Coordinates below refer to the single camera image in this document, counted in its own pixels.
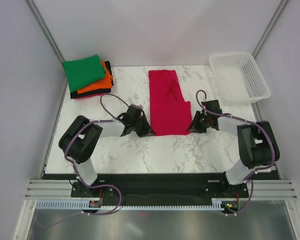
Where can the white plastic basket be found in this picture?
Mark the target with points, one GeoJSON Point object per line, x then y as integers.
{"type": "Point", "coordinates": [238, 78]}

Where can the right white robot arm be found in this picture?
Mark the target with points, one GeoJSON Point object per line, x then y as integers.
{"type": "Point", "coordinates": [257, 145]}

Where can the folded black t-shirt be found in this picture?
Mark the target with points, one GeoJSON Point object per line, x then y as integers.
{"type": "Point", "coordinates": [75, 94]}

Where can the red t-shirt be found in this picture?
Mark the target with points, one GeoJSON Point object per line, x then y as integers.
{"type": "Point", "coordinates": [170, 114]}

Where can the right aluminium frame post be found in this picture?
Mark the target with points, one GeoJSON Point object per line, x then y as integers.
{"type": "Point", "coordinates": [270, 26]}

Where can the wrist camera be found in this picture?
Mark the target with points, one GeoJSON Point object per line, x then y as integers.
{"type": "Point", "coordinates": [134, 112]}
{"type": "Point", "coordinates": [212, 108]}

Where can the left aluminium frame post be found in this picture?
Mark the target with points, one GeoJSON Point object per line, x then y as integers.
{"type": "Point", "coordinates": [44, 28]}

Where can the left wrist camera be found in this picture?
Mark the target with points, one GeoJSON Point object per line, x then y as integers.
{"type": "Point", "coordinates": [134, 112]}

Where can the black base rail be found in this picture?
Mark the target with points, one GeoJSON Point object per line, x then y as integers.
{"type": "Point", "coordinates": [159, 189]}

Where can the folded orange t-shirt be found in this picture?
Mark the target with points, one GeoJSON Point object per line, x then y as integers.
{"type": "Point", "coordinates": [105, 83]}

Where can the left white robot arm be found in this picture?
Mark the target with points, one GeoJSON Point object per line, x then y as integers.
{"type": "Point", "coordinates": [80, 139]}

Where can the white slotted cable duct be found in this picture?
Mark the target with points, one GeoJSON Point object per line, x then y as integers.
{"type": "Point", "coordinates": [49, 204]}

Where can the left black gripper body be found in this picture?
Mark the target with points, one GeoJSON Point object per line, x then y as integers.
{"type": "Point", "coordinates": [139, 125]}

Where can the aluminium frame post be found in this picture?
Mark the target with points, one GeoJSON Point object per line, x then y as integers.
{"type": "Point", "coordinates": [44, 28]}
{"type": "Point", "coordinates": [270, 26]}

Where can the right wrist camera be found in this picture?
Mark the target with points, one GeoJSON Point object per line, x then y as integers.
{"type": "Point", "coordinates": [212, 108]}

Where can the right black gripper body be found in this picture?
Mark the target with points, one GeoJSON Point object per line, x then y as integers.
{"type": "Point", "coordinates": [201, 121]}

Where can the folded green t-shirt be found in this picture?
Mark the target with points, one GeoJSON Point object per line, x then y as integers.
{"type": "Point", "coordinates": [82, 72]}

